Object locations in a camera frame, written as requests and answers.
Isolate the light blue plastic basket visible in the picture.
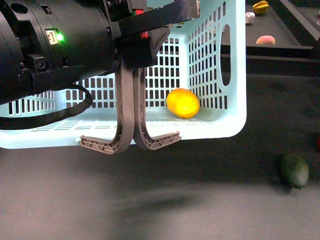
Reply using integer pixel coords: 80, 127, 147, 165
0, 0, 247, 149

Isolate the yellow mango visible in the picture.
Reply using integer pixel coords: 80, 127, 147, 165
166, 88, 200, 119

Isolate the black fruit display tray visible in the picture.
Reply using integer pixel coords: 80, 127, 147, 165
219, 0, 320, 76

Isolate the yellow star fruit right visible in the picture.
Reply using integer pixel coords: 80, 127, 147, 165
252, 0, 270, 15

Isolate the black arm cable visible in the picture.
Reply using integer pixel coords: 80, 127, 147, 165
0, 84, 94, 131

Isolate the grey tape roll tilted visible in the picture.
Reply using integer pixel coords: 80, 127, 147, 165
245, 12, 256, 25

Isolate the pink peach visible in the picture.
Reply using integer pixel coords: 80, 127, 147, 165
256, 35, 276, 45

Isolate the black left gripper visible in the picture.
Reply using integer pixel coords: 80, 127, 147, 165
103, 0, 200, 69

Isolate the dark green avocado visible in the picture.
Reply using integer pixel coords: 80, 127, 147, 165
280, 153, 309, 190

